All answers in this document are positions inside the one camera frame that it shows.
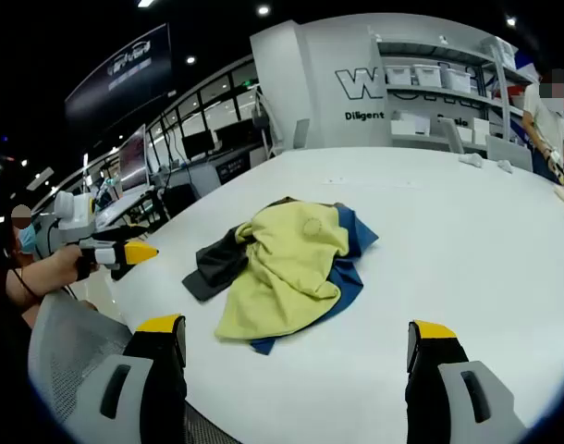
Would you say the black computer monitor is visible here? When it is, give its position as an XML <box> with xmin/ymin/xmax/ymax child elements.
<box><xmin>215</xmin><ymin>123</ymin><xmax>251</xmax><ymax>150</ymax></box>
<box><xmin>182</xmin><ymin>130</ymin><xmax>215</xmax><ymax>158</ymax></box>

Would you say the white cardboard box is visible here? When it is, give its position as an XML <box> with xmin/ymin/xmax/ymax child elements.
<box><xmin>391</xmin><ymin>110</ymin><xmax>431</xmax><ymax>136</ymax></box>
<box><xmin>471</xmin><ymin>117</ymin><xmax>491</xmax><ymax>145</ymax></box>

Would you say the person's blue face mask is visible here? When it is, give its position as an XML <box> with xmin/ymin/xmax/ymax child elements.
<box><xmin>17</xmin><ymin>225</ymin><xmax>37</xmax><ymax>254</ymax></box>

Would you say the light grey chair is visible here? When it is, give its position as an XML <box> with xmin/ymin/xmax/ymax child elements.
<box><xmin>293</xmin><ymin>118</ymin><xmax>311</xmax><ymax>150</ymax></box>

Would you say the grey mesh office chair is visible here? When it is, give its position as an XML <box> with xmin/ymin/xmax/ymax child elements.
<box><xmin>26</xmin><ymin>293</ymin><xmax>237</xmax><ymax>444</ymax></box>

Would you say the large upright display screen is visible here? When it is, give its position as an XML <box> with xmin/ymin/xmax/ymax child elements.
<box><xmin>118</xmin><ymin>123</ymin><xmax>150</xmax><ymax>193</ymax></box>

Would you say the grey metal shelf unit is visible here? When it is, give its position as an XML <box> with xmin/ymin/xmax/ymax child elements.
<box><xmin>376</xmin><ymin>34</ymin><xmax>537</xmax><ymax>154</ymax></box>

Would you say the yellow blue grey garment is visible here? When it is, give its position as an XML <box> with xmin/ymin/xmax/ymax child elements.
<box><xmin>181</xmin><ymin>195</ymin><xmax>380</xmax><ymax>356</ymax></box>

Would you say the person's left hand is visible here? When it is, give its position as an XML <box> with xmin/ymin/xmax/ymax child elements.
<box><xmin>50</xmin><ymin>243</ymin><xmax>87</xmax><ymax>284</ymax></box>

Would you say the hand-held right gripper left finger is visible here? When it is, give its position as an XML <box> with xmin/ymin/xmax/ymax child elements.
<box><xmin>76</xmin><ymin>314</ymin><xmax>189</xmax><ymax>444</ymax></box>

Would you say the white storage bin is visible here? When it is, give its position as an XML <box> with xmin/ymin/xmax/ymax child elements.
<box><xmin>392</xmin><ymin>64</ymin><xmax>415</xmax><ymax>87</ymax></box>
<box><xmin>443</xmin><ymin>68</ymin><xmax>472</xmax><ymax>93</ymax></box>
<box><xmin>413</xmin><ymin>64</ymin><xmax>444</xmax><ymax>89</ymax></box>

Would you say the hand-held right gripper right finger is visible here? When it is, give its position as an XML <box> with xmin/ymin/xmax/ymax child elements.
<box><xmin>404</xmin><ymin>318</ymin><xmax>528</xmax><ymax>444</ymax></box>

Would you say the white metal rack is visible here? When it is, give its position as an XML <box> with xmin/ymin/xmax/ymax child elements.
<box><xmin>251</xmin><ymin>87</ymin><xmax>283</xmax><ymax>158</ymax></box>

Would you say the black hanging sign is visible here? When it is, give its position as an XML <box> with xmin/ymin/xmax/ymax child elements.
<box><xmin>63</xmin><ymin>22</ymin><xmax>173</xmax><ymax>135</ymax></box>

